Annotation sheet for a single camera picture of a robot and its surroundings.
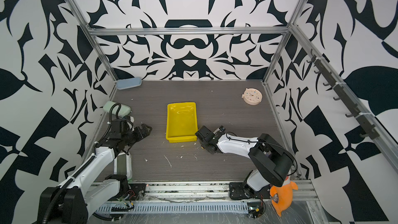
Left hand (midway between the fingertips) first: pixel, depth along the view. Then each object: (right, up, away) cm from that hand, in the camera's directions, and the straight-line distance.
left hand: (145, 129), depth 86 cm
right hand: (+31, -8, +3) cm, 32 cm away
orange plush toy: (+68, -26, -15) cm, 74 cm away
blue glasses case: (-27, +27, +31) cm, 49 cm away
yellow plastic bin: (+18, 0, +12) cm, 22 cm away
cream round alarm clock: (+66, +18, +23) cm, 72 cm away
